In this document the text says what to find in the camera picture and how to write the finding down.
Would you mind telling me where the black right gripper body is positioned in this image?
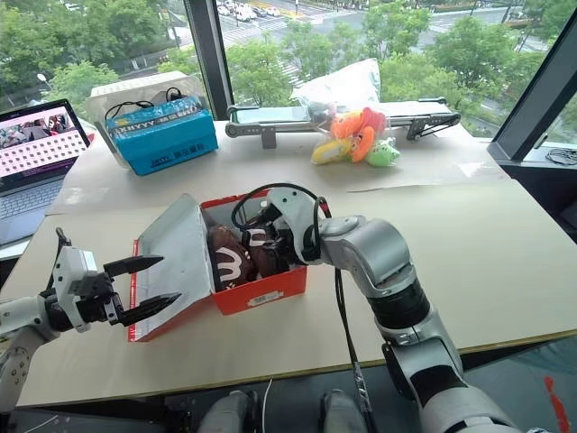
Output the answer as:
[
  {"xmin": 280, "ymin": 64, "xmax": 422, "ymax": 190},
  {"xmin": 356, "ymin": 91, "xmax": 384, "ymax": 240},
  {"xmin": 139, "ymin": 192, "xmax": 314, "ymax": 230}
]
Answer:
[{"xmin": 257, "ymin": 201, "xmax": 302, "ymax": 273}]

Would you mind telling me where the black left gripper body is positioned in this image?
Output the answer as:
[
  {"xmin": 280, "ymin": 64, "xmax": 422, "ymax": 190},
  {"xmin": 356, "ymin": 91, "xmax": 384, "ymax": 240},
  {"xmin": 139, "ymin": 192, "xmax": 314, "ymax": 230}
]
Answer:
[{"xmin": 73, "ymin": 270, "xmax": 126, "ymax": 328}]

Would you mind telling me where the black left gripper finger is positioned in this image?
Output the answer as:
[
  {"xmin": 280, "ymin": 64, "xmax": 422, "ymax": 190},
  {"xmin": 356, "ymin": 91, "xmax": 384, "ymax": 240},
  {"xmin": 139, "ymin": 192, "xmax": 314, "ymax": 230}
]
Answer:
[
  {"xmin": 118, "ymin": 291, "xmax": 183, "ymax": 327},
  {"xmin": 103, "ymin": 254, "xmax": 165, "ymax": 283}
]

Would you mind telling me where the brown shoe with white logo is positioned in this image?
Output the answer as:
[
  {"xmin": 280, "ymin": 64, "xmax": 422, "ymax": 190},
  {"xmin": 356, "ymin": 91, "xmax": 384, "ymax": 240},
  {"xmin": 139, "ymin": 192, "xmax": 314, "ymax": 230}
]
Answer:
[{"xmin": 242, "ymin": 220, "xmax": 292, "ymax": 277}]

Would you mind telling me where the red cardboard shoebox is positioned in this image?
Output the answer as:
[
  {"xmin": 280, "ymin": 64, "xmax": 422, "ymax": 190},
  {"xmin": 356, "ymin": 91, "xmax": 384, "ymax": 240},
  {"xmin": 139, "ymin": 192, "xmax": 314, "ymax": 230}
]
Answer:
[{"xmin": 127, "ymin": 193, "xmax": 309, "ymax": 343}]

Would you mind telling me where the open laptop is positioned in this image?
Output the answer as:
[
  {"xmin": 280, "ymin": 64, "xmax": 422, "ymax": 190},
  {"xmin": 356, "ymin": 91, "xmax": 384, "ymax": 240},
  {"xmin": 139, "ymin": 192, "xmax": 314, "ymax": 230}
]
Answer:
[{"xmin": 0, "ymin": 98, "xmax": 92, "ymax": 247}]

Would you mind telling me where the yellow plush toy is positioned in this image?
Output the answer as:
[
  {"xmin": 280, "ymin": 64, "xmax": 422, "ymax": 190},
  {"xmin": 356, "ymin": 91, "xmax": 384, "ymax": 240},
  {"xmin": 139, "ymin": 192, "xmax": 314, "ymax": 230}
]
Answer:
[{"xmin": 311, "ymin": 138, "xmax": 353, "ymax": 166}]

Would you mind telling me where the black conveyor belt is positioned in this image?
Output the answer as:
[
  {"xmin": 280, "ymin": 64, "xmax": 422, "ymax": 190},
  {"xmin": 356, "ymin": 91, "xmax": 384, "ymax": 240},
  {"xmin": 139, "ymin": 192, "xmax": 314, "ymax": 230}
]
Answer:
[{"xmin": 224, "ymin": 97, "xmax": 463, "ymax": 150}]

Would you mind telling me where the blue cardboard box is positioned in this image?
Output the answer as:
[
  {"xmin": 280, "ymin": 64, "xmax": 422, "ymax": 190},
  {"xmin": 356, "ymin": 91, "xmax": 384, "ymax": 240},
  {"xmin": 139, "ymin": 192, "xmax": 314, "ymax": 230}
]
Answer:
[{"xmin": 105, "ymin": 96, "xmax": 220, "ymax": 177}]

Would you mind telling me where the green plush toy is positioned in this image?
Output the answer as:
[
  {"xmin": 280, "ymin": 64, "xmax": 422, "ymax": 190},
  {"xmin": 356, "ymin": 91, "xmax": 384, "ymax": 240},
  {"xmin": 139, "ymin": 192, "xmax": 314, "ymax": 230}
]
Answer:
[{"xmin": 364, "ymin": 137, "xmax": 402, "ymax": 167}]

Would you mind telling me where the orange plush toy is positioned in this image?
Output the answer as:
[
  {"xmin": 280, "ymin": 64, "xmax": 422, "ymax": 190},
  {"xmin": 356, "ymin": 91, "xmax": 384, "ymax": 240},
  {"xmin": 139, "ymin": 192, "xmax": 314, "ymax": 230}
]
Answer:
[{"xmin": 330, "ymin": 106, "xmax": 388, "ymax": 163}]

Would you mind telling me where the clear plastic bag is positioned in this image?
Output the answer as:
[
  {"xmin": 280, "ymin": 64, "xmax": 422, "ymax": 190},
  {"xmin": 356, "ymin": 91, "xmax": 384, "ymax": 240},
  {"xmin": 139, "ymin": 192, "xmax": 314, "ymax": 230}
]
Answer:
[{"xmin": 290, "ymin": 57, "xmax": 403, "ymax": 167}]

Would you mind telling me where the black slanted window pillar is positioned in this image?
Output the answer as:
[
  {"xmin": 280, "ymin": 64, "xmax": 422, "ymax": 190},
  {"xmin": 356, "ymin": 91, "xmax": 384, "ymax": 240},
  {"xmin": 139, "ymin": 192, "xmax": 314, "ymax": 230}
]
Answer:
[{"xmin": 485, "ymin": 0, "xmax": 577, "ymax": 164}]

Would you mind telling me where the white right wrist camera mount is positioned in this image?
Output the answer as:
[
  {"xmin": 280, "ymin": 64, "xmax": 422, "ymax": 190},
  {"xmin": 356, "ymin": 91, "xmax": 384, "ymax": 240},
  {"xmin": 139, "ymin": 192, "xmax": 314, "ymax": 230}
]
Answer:
[{"xmin": 264, "ymin": 184, "xmax": 320, "ymax": 263}]

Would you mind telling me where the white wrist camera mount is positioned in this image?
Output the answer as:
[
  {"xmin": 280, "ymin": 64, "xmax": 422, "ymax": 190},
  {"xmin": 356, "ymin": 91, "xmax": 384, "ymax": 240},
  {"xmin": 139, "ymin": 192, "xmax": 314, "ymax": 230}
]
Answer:
[
  {"xmin": 50, "ymin": 245, "xmax": 101, "ymax": 334},
  {"xmin": 264, "ymin": 184, "xmax": 320, "ymax": 263}
]

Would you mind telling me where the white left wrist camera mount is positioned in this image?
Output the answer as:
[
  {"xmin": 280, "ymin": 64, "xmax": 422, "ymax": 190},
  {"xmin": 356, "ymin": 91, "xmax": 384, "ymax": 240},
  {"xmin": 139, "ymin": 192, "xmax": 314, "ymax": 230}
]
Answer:
[{"xmin": 50, "ymin": 245, "xmax": 101, "ymax": 334}]

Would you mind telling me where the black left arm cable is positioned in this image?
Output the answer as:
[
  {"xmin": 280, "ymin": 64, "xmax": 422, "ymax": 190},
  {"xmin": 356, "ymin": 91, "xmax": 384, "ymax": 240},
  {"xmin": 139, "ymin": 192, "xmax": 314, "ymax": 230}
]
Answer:
[{"xmin": 44, "ymin": 227, "xmax": 73, "ymax": 299}]

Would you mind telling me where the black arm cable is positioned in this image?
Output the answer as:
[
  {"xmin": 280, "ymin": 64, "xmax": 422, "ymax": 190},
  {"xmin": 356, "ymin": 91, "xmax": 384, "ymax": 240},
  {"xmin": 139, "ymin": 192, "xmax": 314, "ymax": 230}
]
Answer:
[
  {"xmin": 232, "ymin": 182, "xmax": 380, "ymax": 433},
  {"xmin": 44, "ymin": 227, "xmax": 73, "ymax": 299}
]

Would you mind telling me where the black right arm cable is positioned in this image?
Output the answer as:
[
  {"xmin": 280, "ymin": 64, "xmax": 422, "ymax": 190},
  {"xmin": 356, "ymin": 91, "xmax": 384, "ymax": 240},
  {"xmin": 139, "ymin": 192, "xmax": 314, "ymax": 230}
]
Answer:
[{"xmin": 232, "ymin": 182, "xmax": 380, "ymax": 433}]

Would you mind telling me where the thin white cable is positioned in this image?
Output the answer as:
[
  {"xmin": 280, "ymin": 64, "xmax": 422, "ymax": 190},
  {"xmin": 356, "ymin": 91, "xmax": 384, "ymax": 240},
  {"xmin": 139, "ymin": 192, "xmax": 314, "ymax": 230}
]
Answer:
[{"xmin": 261, "ymin": 377, "xmax": 274, "ymax": 433}]

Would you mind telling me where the thin black cable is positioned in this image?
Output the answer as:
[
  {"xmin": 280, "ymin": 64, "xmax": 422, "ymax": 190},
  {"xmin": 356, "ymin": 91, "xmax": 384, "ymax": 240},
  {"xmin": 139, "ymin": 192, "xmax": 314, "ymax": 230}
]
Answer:
[{"xmin": 104, "ymin": 87, "xmax": 191, "ymax": 121}]

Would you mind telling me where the black window post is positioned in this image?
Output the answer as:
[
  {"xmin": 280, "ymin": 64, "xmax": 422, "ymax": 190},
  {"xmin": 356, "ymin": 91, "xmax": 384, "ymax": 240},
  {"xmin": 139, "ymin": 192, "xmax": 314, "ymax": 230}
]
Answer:
[{"xmin": 183, "ymin": 0, "xmax": 235, "ymax": 122}]

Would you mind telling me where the coiled black cable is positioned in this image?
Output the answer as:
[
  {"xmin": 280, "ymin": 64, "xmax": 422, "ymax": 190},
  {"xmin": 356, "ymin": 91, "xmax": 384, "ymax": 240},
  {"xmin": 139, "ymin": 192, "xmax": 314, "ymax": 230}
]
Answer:
[{"xmin": 544, "ymin": 147, "xmax": 577, "ymax": 166}]

